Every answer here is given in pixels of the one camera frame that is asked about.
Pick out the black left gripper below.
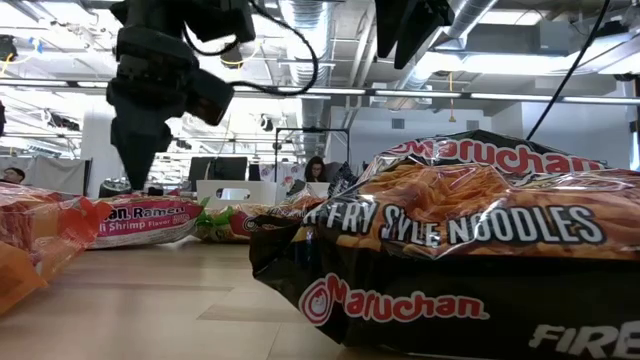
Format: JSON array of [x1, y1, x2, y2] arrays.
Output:
[[106, 27, 199, 191]]

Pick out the pink shrimp ramen packet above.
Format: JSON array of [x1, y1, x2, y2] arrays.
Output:
[[88, 193, 205, 250]]

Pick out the green Maruchan ramen pack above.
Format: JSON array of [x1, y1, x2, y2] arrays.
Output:
[[192, 202, 301, 245]]

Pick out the red Maruchan noodle pack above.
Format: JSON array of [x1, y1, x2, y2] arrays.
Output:
[[0, 182, 112, 317]]

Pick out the black Maruchan fire noodle pack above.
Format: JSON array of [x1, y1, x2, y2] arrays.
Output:
[[248, 167, 640, 360], [367, 129, 609, 177], [272, 162, 360, 224]]

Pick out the white building column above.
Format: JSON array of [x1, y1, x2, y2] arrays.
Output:
[[79, 97, 125, 199]]

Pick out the black round waste bin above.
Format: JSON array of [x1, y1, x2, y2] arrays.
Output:
[[98, 178, 134, 199]]

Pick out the long ceiling light strip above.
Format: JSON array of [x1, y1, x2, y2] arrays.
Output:
[[0, 77, 640, 106]]

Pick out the black computer monitor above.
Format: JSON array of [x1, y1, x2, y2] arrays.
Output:
[[188, 154, 249, 182]]

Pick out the grey curtain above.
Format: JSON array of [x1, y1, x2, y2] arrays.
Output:
[[0, 155, 94, 197]]

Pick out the black round ceiling device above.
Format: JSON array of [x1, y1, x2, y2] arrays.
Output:
[[0, 33, 19, 64], [219, 43, 247, 70]]

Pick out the white floral cloth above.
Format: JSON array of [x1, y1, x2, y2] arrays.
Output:
[[259, 162, 301, 191]]

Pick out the person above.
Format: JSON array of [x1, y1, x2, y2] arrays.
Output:
[[0, 166, 27, 185], [303, 155, 330, 184]]

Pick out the slanted silver ventilation duct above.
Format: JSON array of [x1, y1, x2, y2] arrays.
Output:
[[389, 0, 501, 109]]

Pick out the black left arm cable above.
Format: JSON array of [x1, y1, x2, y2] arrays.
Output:
[[180, 0, 321, 99]]

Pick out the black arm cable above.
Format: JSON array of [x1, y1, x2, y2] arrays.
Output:
[[524, 0, 612, 142], [180, 0, 321, 99]]

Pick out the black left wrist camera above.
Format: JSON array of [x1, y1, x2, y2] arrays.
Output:
[[187, 67, 236, 127]]

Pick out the yellow hanging cord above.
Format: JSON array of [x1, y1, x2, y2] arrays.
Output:
[[447, 72, 457, 124]]

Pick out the large silver ventilation duct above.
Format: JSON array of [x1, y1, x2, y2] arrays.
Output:
[[278, 0, 335, 166]]

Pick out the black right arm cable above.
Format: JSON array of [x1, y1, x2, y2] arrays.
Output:
[[524, 0, 612, 142]]

